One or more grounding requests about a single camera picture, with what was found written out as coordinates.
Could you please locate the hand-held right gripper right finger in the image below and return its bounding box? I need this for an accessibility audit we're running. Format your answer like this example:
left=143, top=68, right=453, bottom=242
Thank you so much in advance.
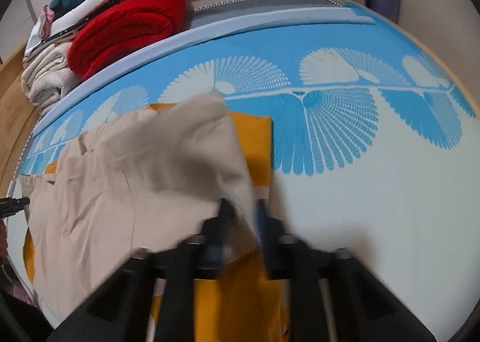
left=255, top=199, right=437, bottom=342

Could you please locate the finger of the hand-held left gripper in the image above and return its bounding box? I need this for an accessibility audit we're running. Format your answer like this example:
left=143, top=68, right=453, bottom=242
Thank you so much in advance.
left=0, top=197, right=31, bottom=219

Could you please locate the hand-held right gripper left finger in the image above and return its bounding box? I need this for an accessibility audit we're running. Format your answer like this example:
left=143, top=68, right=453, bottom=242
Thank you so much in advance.
left=45, top=197, right=235, bottom=342

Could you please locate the beige and orange jacket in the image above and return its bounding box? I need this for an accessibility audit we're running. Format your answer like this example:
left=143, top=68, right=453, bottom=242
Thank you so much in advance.
left=22, top=92, right=293, bottom=342

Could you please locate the blue white patterned bed sheet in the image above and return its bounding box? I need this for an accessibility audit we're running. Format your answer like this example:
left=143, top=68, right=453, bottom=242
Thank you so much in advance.
left=7, top=2, right=480, bottom=342

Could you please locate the pink cloth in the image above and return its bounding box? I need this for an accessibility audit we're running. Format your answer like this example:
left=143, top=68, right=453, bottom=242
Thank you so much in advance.
left=37, top=4, right=55, bottom=37

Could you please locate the red fleece blanket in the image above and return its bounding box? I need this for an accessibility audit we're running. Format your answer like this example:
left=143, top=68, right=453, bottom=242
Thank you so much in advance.
left=68, top=0, right=187, bottom=82

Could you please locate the grey patterned mattress cover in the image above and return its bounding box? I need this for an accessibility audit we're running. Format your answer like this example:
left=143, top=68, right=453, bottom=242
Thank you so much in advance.
left=185, top=0, right=344, bottom=31

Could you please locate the wooden bed frame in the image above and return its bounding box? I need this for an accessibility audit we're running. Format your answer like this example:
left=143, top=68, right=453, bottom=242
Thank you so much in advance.
left=0, top=0, right=480, bottom=200

